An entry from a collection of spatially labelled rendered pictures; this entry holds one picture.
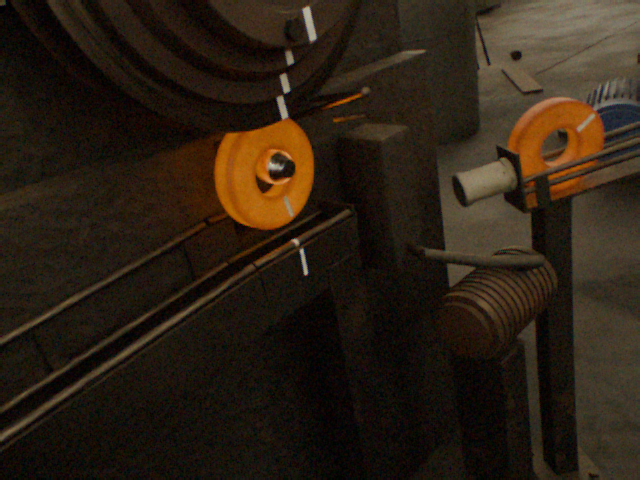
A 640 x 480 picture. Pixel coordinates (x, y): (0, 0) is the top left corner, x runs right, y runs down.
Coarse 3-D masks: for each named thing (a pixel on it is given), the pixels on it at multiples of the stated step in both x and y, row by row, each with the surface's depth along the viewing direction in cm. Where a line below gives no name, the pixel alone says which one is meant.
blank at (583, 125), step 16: (528, 112) 103; (544, 112) 101; (560, 112) 102; (576, 112) 103; (592, 112) 103; (528, 128) 102; (544, 128) 102; (560, 128) 103; (576, 128) 104; (592, 128) 104; (512, 144) 104; (528, 144) 103; (576, 144) 105; (592, 144) 105; (528, 160) 104; (560, 160) 107
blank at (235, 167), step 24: (288, 120) 83; (240, 144) 78; (264, 144) 81; (288, 144) 84; (216, 168) 79; (240, 168) 79; (312, 168) 88; (240, 192) 80; (288, 192) 86; (240, 216) 81; (264, 216) 83; (288, 216) 86
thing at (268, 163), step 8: (216, 152) 88; (272, 152) 81; (280, 152) 81; (264, 160) 81; (272, 160) 80; (280, 160) 80; (288, 160) 80; (256, 168) 82; (264, 168) 81; (272, 168) 80; (280, 168) 80; (288, 168) 81; (256, 176) 83; (264, 176) 81; (272, 176) 81; (280, 176) 80; (288, 176) 81
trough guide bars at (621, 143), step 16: (624, 128) 110; (608, 144) 111; (624, 144) 104; (544, 160) 109; (576, 160) 104; (592, 160) 104; (608, 160) 105; (624, 160) 105; (528, 176) 103; (544, 176) 103; (560, 176) 105; (576, 176) 105; (528, 192) 104; (544, 192) 105
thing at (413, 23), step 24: (408, 0) 320; (432, 0) 319; (456, 0) 323; (408, 24) 325; (432, 24) 323; (456, 24) 327; (408, 48) 330; (432, 48) 328; (456, 48) 331; (432, 72) 333; (456, 72) 336; (432, 96) 338; (456, 96) 341; (456, 120) 346
